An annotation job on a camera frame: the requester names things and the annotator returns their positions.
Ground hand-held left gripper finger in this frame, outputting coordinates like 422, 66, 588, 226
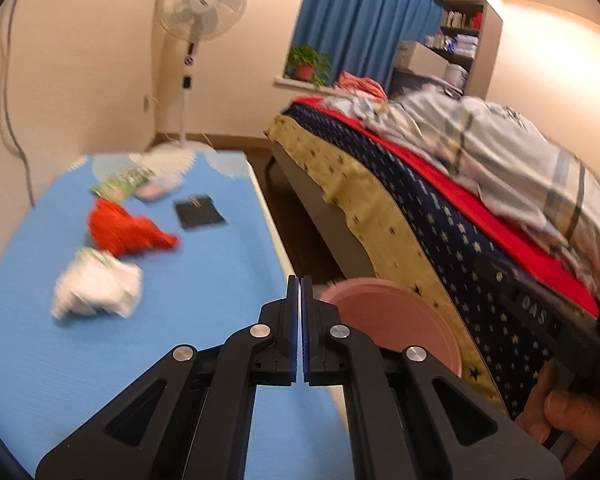
35, 275, 299, 480
300, 275, 566, 480

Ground pink plastic bin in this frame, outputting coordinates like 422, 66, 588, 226
314, 277, 463, 378

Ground black packet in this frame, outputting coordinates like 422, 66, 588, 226
173, 193, 229, 231

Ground clear pink packet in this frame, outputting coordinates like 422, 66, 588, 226
134, 172, 186, 204

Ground white bamboo-print plastic bag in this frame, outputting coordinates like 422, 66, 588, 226
51, 247, 144, 319

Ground red plastic bag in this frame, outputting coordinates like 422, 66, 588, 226
87, 198, 181, 259

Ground green panda packet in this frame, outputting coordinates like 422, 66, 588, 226
90, 167, 156, 204

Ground person's right hand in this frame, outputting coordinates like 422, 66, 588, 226
517, 357, 600, 480

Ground plaid quilt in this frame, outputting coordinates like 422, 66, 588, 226
325, 87, 600, 301

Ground white windowsill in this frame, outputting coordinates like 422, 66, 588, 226
272, 75, 341, 96

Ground white lidded container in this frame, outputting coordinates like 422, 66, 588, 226
442, 62, 468, 91

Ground pink clothes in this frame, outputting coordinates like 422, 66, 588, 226
337, 71, 388, 103

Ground translucent storage bin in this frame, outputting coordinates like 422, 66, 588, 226
390, 67, 448, 98

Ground wooden shelf unit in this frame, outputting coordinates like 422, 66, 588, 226
437, 2, 501, 101

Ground potted green plant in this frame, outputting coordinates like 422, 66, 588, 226
286, 45, 331, 86

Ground stack of white packs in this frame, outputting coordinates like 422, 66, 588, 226
425, 34, 478, 55

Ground beige storage box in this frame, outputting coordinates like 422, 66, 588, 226
395, 40, 451, 73

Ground row of books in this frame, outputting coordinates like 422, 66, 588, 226
445, 10, 483, 28

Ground blue curtain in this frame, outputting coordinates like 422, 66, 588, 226
291, 0, 443, 93

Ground white standing fan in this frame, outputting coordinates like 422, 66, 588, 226
142, 0, 248, 156

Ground grey bed frame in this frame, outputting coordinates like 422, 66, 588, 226
265, 150, 381, 286

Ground grey wall cable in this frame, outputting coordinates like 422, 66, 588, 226
0, 0, 36, 208

